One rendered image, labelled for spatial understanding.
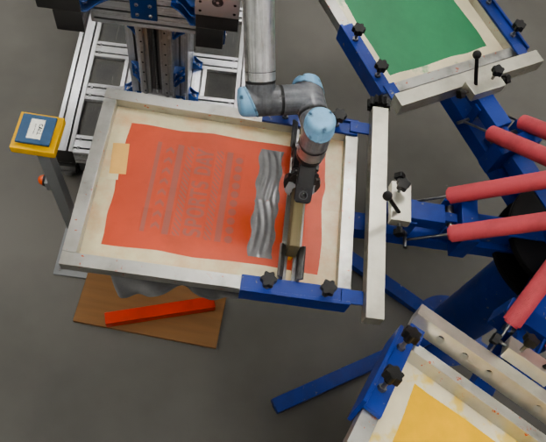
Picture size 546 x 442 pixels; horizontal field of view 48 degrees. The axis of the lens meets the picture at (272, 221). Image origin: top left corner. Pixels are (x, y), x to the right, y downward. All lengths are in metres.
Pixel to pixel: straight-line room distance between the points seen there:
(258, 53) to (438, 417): 0.93
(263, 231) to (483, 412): 0.74
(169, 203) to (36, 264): 1.14
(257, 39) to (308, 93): 0.18
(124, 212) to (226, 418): 1.10
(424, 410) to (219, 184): 0.86
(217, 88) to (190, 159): 1.13
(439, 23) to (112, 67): 1.50
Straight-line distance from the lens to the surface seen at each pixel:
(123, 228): 1.78
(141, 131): 1.93
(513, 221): 1.77
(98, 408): 2.61
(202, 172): 1.85
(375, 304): 1.67
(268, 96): 1.52
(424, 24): 2.38
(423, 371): 1.55
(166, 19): 2.21
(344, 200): 1.83
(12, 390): 2.69
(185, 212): 1.79
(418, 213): 1.81
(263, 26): 1.50
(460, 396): 1.57
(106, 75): 3.02
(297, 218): 1.69
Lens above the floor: 2.56
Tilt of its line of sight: 63 degrees down
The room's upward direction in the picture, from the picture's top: 16 degrees clockwise
